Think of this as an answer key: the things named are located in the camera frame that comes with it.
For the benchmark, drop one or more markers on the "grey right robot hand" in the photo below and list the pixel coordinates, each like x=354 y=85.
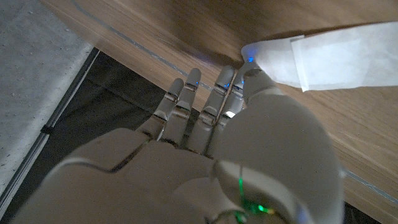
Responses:
x=186 y=180

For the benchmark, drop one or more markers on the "small clear plastic cup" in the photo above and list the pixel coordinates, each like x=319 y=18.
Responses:
x=335 y=56

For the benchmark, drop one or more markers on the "black cloth backdrop curtain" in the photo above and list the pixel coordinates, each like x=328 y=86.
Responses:
x=102 y=102

